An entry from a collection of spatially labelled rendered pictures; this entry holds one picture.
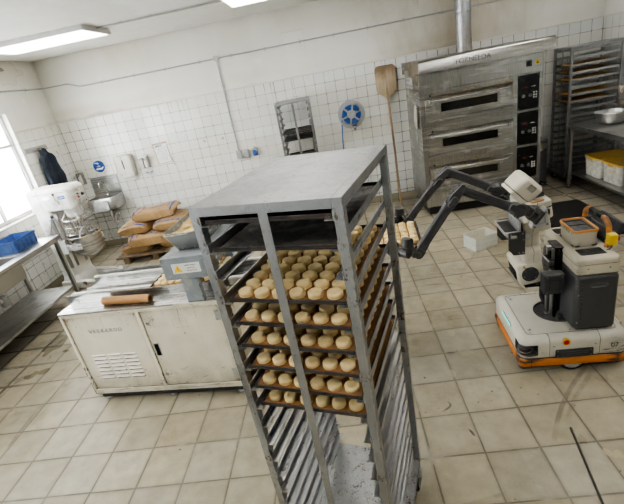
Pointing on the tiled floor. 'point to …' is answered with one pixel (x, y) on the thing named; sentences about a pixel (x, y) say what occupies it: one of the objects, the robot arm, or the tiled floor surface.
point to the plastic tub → (480, 239)
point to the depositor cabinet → (152, 345)
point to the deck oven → (476, 115)
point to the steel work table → (623, 132)
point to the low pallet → (144, 254)
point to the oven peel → (385, 81)
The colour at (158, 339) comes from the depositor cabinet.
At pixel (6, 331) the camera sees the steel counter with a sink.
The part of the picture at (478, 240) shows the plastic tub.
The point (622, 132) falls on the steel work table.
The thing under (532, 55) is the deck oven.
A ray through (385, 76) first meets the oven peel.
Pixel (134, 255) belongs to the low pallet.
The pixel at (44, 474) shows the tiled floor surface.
